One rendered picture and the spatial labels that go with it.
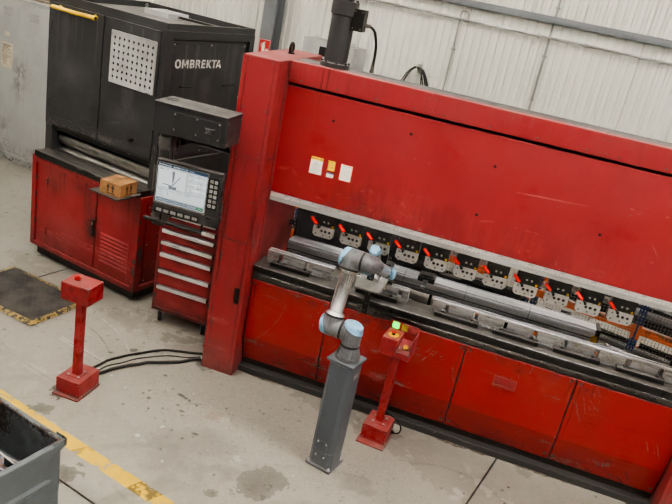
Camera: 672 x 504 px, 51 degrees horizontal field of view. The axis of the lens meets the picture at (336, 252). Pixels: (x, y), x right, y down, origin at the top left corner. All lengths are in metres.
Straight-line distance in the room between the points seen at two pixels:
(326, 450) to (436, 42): 5.91
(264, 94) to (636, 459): 3.36
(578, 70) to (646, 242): 4.27
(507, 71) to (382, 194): 4.43
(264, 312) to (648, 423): 2.65
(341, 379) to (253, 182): 1.44
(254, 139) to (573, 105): 4.83
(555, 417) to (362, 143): 2.21
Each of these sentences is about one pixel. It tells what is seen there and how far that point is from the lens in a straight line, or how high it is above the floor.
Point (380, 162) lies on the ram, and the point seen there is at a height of 1.79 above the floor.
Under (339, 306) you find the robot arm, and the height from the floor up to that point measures 1.08.
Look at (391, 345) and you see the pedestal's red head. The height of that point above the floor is 0.74.
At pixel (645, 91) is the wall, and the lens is 8.48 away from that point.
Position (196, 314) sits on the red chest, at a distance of 5.67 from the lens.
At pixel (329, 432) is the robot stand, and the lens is 4.42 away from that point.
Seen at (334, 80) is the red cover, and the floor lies 2.24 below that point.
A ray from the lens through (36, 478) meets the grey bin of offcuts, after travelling 3.51.
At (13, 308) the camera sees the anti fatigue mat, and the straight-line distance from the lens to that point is 6.01.
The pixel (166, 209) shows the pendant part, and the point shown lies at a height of 1.28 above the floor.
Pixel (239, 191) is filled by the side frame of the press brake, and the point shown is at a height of 1.41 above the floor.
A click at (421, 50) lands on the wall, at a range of 9.18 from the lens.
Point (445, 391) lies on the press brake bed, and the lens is 4.95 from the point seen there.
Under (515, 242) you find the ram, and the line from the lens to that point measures 4.60.
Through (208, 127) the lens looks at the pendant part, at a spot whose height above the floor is 1.86.
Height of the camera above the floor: 2.85
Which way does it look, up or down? 21 degrees down
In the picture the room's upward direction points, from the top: 12 degrees clockwise
